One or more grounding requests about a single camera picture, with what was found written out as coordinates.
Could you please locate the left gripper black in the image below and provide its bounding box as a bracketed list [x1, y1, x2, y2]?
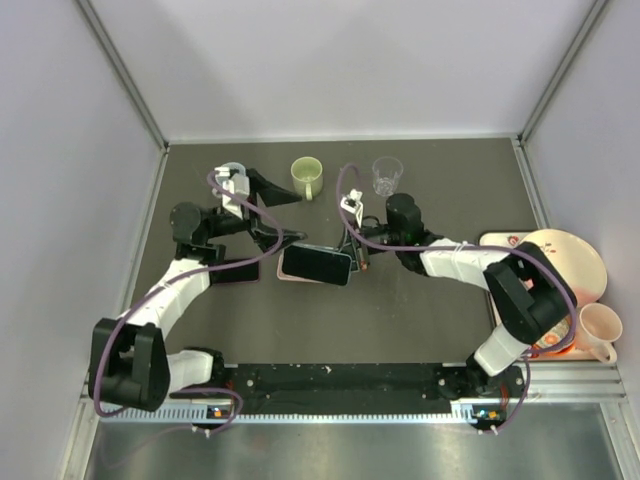
[205, 169, 306, 254]

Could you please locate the green mug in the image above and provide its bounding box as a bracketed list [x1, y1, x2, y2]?
[290, 156, 323, 201]

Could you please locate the light blue cable duct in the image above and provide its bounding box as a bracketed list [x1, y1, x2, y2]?
[104, 399, 499, 426]

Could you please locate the dark phone blue edge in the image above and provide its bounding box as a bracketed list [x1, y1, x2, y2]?
[282, 244, 352, 286]

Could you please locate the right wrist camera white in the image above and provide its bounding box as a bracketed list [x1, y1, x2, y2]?
[339, 189, 364, 228]

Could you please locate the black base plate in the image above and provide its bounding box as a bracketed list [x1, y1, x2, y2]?
[213, 363, 524, 413]

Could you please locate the orange patterned bowl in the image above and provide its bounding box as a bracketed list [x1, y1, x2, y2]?
[532, 317, 575, 356]

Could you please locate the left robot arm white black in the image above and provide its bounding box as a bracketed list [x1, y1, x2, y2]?
[88, 164, 306, 416]

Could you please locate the pink white plate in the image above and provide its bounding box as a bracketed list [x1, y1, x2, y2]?
[520, 229, 608, 308]

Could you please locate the light blue footed cup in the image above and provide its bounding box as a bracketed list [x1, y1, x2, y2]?
[220, 161, 246, 175]

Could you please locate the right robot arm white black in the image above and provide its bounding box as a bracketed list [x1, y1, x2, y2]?
[337, 189, 577, 399]

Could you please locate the white tray with strawberries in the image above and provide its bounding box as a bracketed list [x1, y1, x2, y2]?
[479, 232, 595, 361]

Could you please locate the clear glass tumbler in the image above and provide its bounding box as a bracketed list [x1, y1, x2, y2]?
[372, 156, 404, 197]

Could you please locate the pink mug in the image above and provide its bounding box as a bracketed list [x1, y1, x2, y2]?
[575, 303, 623, 365]

